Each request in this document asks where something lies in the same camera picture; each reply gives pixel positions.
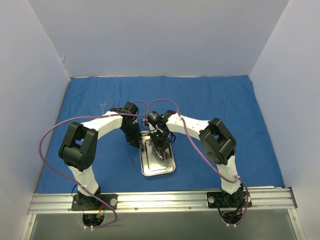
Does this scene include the blue surgical drape cloth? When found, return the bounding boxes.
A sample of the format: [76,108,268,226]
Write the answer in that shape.
[36,75,286,194]

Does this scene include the stainless steel instrument tray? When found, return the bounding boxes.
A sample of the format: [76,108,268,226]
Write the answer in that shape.
[139,131,176,177]

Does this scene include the steel forceps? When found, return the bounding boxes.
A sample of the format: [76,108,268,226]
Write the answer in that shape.
[98,101,109,116]
[144,140,163,160]

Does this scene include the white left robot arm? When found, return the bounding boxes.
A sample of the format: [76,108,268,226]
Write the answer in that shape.
[58,102,142,210]

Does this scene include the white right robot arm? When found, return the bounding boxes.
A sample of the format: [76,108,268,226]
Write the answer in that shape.
[147,110,243,207]

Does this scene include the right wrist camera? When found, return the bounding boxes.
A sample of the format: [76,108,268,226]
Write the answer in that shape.
[145,111,161,127]

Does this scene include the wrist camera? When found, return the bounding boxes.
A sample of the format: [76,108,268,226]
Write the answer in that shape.
[145,111,161,127]
[123,101,139,115]

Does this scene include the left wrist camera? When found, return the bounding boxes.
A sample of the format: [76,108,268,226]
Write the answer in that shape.
[123,101,139,115]

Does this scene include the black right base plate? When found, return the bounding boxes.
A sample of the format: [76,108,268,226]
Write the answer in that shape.
[206,190,253,209]

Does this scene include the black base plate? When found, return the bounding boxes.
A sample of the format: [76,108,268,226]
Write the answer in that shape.
[206,190,253,209]
[71,193,118,211]

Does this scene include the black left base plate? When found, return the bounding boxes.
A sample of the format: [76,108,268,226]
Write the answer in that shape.
[71,193,118,211]

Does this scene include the aluminium front rail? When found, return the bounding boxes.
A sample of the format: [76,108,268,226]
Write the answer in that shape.
[28,187,298,214]

